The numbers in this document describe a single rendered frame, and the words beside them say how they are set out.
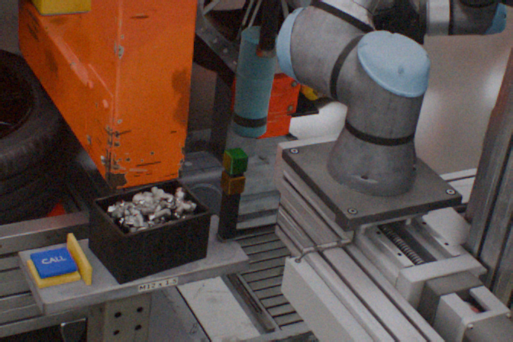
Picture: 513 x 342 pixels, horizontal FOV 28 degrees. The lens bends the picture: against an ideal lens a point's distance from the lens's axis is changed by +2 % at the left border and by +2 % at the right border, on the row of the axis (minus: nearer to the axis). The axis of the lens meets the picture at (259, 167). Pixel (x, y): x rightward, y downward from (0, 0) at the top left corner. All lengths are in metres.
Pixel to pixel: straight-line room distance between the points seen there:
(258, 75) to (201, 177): 0.28
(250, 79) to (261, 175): 0.49
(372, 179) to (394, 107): 0.13
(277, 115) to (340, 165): 0.95
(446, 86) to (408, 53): 2.39
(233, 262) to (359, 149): 0.53
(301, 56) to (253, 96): 0.73
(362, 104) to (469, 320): 0.37
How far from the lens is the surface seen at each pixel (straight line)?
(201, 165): 2.44
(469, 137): 3.66
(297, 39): 1.66
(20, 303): 2.32
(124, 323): 2.09
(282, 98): 2.56
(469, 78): 4.10
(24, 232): 2.22
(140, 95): 2.02
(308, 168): 1.69
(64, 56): 2.30
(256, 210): 2.77
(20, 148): 2.29
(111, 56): 1.99
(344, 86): 1.61
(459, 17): 2.07
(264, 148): 2.90
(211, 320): 2.49
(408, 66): 1.57
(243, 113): 2.40
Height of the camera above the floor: 1.68
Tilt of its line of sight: 31 degrees down
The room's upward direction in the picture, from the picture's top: 8 degrees clockwise
